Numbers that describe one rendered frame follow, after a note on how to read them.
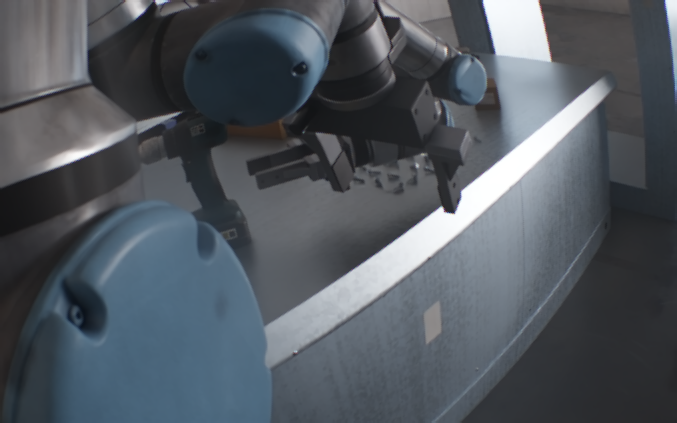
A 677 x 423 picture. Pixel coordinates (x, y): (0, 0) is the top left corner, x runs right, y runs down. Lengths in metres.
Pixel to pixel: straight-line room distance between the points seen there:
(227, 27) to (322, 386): 0.78
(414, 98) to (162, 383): 0.47
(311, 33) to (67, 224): 0.29
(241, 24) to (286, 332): 0.59
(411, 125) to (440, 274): 0.68
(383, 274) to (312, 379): 0.21
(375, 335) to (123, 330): 1.01
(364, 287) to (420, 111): 0.44
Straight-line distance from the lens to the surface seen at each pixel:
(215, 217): 1.12
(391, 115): 0.61
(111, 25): 0.48
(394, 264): 1.05
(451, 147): 0.63
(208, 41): 0.42
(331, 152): 0.73
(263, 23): 0.41
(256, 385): 0.24
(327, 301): 0.97
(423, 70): 1.01
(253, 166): 1.18
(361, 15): 0.56
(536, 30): 3.17
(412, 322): 1.23
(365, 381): 1.18
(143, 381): 0.17
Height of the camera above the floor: 1.12
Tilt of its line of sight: 23 degrees down
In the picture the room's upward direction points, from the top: 12 degrees counter-clockwise
